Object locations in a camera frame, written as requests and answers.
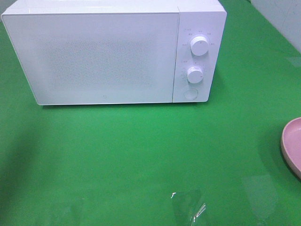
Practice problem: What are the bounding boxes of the round white door button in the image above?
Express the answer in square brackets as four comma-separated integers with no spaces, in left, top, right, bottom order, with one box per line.
[184,89,198,100]

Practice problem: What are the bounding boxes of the green table mat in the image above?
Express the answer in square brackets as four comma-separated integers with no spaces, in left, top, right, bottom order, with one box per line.
[0,0,301,226]

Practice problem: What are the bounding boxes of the white microwave oven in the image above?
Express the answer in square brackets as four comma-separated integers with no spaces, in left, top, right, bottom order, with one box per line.
[1,0,227,103]

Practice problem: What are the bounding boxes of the pink plate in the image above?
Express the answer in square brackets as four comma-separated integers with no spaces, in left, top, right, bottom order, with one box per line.
[281,117,301,179]

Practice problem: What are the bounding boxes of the white microwave knob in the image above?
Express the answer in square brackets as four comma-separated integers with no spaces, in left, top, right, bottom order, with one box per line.
[187,66,204,84]
[190,35,209,57]

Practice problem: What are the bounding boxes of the white microwave door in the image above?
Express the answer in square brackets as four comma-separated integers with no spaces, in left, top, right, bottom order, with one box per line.
[3,13,179,105]

